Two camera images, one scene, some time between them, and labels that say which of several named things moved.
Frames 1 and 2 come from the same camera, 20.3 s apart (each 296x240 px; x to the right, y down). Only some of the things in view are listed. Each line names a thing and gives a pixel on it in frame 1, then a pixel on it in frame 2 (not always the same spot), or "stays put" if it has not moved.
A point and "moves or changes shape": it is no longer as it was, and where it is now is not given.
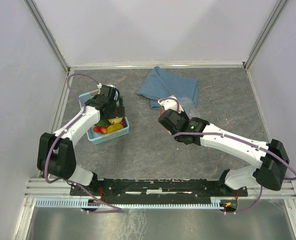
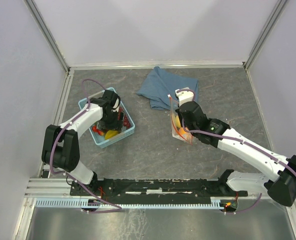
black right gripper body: x=182 y=114 → x=185 y=125
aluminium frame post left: x=39 y=21 stays put
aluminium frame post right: x=280 y=6 stays put
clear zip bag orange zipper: x=188 y=106 moves or changes shape
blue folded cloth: x=159 y=84 stays put
